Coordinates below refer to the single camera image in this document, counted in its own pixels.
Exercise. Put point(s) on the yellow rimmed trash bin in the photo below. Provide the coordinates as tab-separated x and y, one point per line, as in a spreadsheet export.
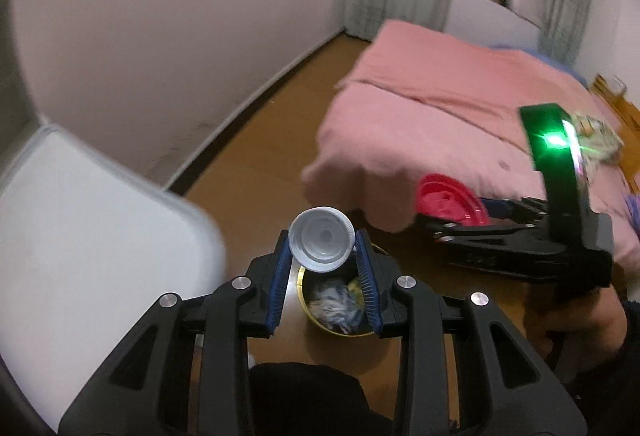
307	303

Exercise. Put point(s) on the white round plastic lid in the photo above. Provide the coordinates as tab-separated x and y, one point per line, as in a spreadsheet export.
322	241

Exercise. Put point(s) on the person's right hand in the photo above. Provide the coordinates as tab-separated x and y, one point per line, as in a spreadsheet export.
580	321

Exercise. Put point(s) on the red round plastic lid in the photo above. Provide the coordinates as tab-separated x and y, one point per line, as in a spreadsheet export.
447	201

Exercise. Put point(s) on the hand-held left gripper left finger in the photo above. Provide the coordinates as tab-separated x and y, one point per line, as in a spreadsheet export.
272	286

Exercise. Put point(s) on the person's right forearm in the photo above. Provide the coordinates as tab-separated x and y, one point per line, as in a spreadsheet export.
612	386

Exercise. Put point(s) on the dark cloth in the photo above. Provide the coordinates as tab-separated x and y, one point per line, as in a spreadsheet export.
310	401

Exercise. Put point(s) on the blue and white wrapper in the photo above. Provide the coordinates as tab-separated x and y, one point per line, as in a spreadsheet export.
332	303

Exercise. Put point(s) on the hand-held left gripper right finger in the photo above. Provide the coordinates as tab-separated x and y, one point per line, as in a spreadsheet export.
369	286

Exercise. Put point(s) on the yellow snack wrapper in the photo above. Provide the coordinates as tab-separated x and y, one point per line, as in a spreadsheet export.
597	141

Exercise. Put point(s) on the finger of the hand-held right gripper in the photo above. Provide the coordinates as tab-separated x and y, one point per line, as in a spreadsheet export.
495	207
465	232

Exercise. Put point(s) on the bed with pink blanket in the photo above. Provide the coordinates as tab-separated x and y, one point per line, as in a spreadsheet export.
450	116

